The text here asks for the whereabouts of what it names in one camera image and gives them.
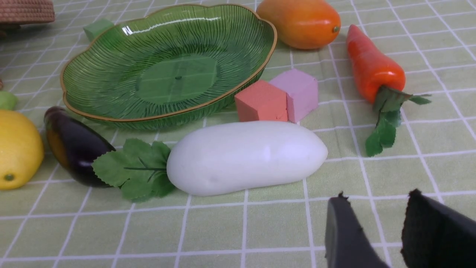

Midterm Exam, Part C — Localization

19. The purple plastic eggplant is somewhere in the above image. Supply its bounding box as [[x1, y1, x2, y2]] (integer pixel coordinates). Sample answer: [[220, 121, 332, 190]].
[[44, 106, 115, 188]]

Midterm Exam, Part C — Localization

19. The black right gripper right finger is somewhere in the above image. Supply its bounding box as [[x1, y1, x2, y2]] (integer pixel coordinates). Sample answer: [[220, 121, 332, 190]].
[[401, 189, 476, 268]]

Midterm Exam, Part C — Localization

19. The green plastic cucumber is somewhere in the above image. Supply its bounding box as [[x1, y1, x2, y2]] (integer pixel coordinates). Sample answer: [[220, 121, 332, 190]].
[[0, 91, 18, 111]]

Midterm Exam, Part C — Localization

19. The orange plastic carrot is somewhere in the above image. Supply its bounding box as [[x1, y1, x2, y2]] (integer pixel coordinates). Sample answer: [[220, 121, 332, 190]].
[[346, 25, 431, 157]]

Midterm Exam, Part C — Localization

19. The white plastic radish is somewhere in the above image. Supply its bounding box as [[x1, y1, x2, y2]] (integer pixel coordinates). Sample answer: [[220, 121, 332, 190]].
[[92, 120, 328, 202]]

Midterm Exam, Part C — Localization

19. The green foam cube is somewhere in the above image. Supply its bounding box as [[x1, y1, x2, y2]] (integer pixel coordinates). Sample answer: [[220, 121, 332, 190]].
[[83, 18, 114, 42]]

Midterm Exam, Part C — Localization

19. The salmon foam cube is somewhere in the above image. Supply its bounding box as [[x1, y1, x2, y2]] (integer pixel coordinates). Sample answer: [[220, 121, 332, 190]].
[[234, 80, 288, 122]]

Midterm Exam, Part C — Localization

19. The green glass leaf plate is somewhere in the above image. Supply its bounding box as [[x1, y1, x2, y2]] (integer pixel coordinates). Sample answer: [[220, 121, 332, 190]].
[[61, 4, 277, 130]]

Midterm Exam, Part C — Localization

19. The orange plastic mango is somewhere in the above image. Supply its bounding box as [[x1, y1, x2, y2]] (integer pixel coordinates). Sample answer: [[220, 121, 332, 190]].
[[256, 0, 341, 50]]

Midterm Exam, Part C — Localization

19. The woven wicker basket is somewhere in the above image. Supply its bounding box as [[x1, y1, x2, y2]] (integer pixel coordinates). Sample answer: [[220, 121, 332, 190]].
[[0, 0, 55, 33]]

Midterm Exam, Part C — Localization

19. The pink foam cube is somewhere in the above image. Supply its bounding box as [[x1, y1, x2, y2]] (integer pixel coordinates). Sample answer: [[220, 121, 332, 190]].
[[269, 68, 318, 123]]

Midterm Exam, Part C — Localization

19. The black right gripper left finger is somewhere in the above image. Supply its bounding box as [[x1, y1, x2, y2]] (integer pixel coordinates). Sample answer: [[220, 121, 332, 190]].
[[325, 192, 388, 268]]

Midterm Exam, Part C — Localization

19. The yellow plastic lemon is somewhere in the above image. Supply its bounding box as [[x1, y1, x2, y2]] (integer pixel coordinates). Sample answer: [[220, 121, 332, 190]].
[[0, 110, 45, 191]]

